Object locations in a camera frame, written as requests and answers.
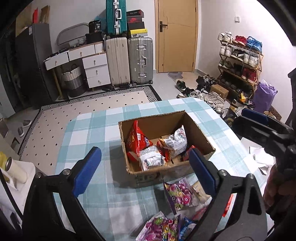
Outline right hand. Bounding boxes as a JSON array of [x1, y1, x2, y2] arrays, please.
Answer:
[[263, 164, 295, 210]]

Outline beige suitcase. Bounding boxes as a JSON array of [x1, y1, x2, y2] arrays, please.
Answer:
[[105, 37, 130, 86]]

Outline purple candy bag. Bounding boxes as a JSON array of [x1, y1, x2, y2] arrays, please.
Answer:
[[135, 211, 181, 241], [163, 177, 200, 215]]

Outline shoe rack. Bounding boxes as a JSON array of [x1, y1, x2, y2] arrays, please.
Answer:
[[217, 31, 264, 93]]

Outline white drawer desk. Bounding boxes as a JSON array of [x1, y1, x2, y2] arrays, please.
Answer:
[[44, 42, 111, 88]]

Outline silver suitcase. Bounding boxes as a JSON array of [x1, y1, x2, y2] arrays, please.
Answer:
[[127, 37, 154, 86]]

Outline white red snack pack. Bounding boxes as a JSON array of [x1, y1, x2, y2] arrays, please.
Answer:
[[139, 145, 166, 171]]

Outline woven laundry basket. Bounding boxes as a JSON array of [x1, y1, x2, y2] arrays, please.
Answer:
[[62, 64, 86, 98]]

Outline wooden door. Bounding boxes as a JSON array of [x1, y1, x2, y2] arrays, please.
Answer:
[[154, 1, 198, 73]]

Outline teal suitcase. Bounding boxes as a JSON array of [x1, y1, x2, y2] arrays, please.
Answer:
[[106, 0, 127, 37]]

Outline black refrigerator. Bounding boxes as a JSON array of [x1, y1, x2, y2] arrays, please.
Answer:
[[16, 23, 59, 108]]

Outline small cardboard box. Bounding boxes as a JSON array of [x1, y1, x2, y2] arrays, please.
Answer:
[[210, 84, 229, 99]]

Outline purple plastic bag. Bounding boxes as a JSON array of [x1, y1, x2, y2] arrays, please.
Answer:
[[252, 80, 278, 113]]

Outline cream cookie pack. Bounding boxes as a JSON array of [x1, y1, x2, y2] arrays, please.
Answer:
[[192, 181, 211, 204]]

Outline white silver snack bag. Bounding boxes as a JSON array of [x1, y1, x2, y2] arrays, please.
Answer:
[[159, 125, 187, 161]]

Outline white tumbler cup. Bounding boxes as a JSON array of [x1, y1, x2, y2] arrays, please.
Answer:
[[5, 157, 28, 183]]

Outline blue snack bag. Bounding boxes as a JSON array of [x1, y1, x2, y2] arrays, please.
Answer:
[[178, 217, 197, 241]]

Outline patterned floor rug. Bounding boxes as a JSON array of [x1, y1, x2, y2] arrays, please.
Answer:
[[18, 85, 161, 175]]

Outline large red chip bag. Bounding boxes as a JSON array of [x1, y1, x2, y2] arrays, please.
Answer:
[[125, 120, 153, 163]]

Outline stacked shoe boxes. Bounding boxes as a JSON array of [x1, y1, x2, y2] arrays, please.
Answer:
[[126, 9, 148, 39]]

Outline cardboard SF box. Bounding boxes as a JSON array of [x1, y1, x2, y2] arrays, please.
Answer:
[[118, 110, 215, 186]]

